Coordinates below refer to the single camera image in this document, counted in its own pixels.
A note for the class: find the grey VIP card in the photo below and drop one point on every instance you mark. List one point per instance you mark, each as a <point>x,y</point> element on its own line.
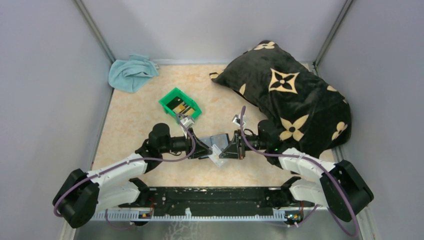
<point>215,156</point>

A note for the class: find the black floral pillow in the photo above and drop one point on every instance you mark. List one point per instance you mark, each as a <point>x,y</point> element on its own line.
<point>308,113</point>

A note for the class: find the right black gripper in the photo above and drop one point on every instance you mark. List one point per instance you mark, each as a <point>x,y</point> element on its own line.
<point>238,144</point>

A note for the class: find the light blue cloth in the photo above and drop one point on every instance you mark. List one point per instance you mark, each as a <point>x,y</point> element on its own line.
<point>131,74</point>

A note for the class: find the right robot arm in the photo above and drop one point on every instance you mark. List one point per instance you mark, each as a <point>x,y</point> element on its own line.
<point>336,186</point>

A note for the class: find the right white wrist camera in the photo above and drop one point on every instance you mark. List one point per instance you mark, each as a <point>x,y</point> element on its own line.
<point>238,122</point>

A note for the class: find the green plastic bin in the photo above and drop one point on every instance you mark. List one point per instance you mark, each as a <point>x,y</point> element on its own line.
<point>174,93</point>

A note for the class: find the black card holder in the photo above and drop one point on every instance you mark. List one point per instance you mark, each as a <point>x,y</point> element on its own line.
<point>220,140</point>

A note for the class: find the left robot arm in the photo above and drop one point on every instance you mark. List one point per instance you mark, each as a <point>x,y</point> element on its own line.
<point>83,194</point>

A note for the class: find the gold card in bin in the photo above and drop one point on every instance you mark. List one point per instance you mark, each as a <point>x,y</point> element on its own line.
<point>178,106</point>

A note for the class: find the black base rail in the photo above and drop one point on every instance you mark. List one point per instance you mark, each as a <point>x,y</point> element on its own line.
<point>214,201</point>

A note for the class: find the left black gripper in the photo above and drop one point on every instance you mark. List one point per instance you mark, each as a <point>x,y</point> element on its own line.
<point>193,145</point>

